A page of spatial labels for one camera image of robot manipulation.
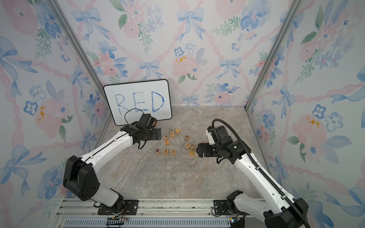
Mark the left aluminium corner post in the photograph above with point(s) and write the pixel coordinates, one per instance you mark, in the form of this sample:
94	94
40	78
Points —
65	25

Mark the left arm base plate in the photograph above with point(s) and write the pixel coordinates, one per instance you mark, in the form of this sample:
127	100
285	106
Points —
125	207

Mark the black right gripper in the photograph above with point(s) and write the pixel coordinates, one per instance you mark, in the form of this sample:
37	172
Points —
206	152

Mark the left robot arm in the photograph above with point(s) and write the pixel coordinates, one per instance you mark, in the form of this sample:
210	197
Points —
80	176

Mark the right aluminium corner post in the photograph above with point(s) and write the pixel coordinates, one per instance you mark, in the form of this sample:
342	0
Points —
288	20

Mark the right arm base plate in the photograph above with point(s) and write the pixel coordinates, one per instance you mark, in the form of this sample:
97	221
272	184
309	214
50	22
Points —
220	208

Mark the white dry-erase board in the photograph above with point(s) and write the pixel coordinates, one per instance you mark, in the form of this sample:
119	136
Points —
128	101

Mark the aluminium corner post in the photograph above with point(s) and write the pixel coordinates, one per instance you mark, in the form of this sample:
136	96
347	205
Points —
65	25
288	20

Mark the wooden block letter Z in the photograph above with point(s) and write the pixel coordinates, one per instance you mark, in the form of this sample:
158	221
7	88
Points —
187	146

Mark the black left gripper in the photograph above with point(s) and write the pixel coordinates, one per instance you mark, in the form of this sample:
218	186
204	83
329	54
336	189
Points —
155	133

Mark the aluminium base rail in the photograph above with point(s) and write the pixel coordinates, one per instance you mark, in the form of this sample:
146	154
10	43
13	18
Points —
151	213

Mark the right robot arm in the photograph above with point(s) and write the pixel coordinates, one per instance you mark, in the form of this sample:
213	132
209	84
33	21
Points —
280	208

